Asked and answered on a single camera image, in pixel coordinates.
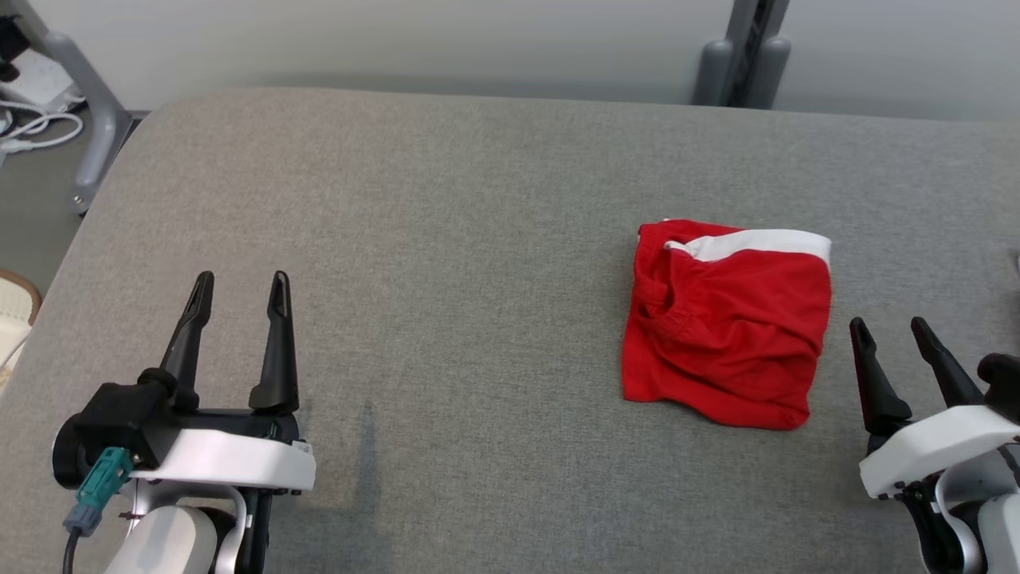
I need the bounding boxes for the red white-striped shorts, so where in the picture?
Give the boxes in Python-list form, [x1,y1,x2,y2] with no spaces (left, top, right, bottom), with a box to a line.
[621,219,834,432]

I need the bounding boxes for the grey metal wall post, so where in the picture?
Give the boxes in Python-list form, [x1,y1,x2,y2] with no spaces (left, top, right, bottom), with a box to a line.
[692,0,793,111]

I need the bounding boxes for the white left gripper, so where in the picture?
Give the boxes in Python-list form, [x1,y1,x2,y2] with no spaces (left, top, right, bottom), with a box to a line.
[127,271,318,574]

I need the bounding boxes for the teal plug left camera cable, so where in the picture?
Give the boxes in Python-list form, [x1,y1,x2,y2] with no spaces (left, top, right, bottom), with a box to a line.
[62,446,135,574]

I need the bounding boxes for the white power strip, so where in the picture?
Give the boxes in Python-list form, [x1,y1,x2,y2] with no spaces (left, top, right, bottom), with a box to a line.
[6,49,85,115]

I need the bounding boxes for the beige woven basket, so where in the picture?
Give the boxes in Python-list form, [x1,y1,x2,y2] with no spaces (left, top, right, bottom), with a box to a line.
[0,269,44,396]

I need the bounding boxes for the grey metal table leg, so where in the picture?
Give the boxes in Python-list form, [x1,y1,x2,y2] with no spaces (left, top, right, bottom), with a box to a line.
[14,0,135,217]

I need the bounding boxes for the white cable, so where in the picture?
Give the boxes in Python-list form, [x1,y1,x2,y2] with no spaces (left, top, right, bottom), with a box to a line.
[0,100,85,158]

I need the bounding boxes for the black device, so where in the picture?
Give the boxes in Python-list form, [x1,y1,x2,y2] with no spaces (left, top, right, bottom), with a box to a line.
[0,14,32,84]

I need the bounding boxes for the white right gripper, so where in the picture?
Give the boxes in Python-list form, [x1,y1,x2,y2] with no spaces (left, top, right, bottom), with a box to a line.
[849,316,1020,574]

